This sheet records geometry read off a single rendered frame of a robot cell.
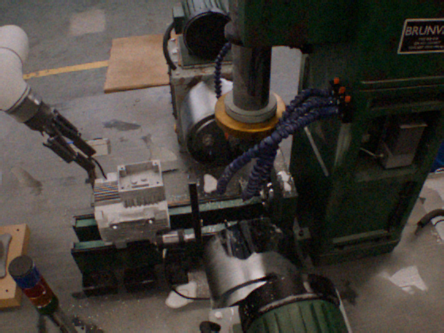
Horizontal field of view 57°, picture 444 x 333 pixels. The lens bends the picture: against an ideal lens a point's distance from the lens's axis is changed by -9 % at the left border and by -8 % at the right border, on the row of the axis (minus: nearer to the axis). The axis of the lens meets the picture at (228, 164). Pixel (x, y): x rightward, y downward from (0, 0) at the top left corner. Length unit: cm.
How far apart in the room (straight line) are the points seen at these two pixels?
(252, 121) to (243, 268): 34
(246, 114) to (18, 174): 112
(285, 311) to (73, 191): 115
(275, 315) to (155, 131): 128
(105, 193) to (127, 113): 80
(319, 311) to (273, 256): 30
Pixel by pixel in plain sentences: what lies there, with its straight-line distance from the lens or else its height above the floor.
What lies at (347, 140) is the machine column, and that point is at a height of 135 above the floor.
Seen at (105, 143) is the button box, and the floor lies 108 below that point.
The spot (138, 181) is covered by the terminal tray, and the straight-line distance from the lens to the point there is 122.
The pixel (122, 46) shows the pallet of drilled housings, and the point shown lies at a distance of 389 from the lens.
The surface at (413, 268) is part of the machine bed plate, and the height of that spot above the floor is 80.
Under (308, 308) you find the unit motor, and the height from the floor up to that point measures 135.
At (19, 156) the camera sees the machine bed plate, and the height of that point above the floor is 80.
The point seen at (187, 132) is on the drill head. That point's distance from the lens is 140.
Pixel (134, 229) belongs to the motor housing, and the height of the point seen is 103.
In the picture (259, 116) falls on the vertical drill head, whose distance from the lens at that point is 104.
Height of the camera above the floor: 201
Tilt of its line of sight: 45 degrees down
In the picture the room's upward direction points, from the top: 1 degrees counter-clockwise
